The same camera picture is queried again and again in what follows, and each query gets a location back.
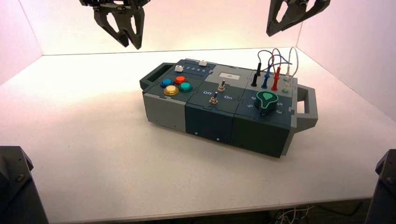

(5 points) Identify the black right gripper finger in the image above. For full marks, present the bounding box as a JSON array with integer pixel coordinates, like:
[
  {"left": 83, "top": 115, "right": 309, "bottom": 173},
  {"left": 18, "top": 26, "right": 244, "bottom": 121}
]
[
  {"left": 275, "top": 0, "right": 331, "bottom": 35},
  {"left": 266, "top": 0, "right": 297, "bottom": 37}
]

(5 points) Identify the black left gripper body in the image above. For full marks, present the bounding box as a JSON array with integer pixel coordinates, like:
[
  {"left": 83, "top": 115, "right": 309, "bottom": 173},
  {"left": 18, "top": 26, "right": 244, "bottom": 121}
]
[{"left": 78, "top": 0, "right": 151, "bottom": 14}]

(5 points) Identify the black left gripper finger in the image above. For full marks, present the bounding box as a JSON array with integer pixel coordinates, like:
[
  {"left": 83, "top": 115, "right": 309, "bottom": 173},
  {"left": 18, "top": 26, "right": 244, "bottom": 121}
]
[
  {"left": 119, "top": 7, "right": 146, "bottom": 50},
  {"left": 93, "top": 11, "right": 130, "bottom": 48}
]

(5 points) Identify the dark green rotary knob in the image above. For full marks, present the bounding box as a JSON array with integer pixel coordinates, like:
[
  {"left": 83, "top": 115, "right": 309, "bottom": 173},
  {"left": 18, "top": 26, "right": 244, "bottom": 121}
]
[{"left": 255, "top": 90, "right": 280, "bottom": 117}]

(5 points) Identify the black left robot arm base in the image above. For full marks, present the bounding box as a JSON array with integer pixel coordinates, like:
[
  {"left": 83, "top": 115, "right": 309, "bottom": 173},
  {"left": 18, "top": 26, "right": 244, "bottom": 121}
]
[{"left": 0, "top": 146, "right": 50, "bottom": 224}]

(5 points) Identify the black right robot arm base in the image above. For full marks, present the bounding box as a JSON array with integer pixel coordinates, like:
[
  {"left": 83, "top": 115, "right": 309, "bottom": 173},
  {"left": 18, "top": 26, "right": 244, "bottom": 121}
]
[{"left": 365, "top": 149, "right": 396, "bottom": 224}]

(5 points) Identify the yellow round push button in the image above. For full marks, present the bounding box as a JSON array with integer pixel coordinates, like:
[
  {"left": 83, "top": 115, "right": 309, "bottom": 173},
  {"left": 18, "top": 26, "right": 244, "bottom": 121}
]
[{"left": 163, "top": 85, "right": 180, "bottom": 97}]

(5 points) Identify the small white display screen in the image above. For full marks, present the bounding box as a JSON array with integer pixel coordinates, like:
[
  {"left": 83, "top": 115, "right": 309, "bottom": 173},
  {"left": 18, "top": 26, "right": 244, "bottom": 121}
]
[{"left": 218, "top": 72, "right": 241, "bottom": 81}]

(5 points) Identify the grey and teal task box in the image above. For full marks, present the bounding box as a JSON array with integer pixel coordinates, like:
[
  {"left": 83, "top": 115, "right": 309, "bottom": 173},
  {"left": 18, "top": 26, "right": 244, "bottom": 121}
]
[{"left": 139, "top": 58, "right": 318, "bottom": 159}]

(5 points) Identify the blue jumper cable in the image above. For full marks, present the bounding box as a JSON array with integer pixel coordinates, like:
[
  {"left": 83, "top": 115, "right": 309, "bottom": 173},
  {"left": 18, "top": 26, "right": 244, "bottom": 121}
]
[{"left": 257, "top": 49, "right": 293, "bottom": 75}]

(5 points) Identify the red jumper cable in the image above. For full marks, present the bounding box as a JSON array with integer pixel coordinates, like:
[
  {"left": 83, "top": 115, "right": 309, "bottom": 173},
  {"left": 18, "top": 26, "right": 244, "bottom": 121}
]
[{"left": 268, "top": 48, "right": 283, "bottom": 72}]

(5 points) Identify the white jumper cable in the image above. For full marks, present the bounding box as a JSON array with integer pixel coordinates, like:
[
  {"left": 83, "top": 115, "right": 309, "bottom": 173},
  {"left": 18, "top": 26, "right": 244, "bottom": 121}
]
[{"left": 288, "top": 46, "right": 299, "bottom": 78}]

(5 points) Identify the white cable bundle under table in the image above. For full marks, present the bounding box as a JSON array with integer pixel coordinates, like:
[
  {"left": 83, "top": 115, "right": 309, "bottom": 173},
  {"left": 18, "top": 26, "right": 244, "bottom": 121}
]
[{"left": 268, "top": 206, "right": 314, "bottom": 224}]

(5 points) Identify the black cable under table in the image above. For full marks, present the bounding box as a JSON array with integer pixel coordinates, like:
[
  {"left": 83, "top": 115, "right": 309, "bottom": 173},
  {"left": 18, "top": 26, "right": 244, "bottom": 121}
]
[{"left": 317, "top": 201, "right": 363, "bottom": 217}]

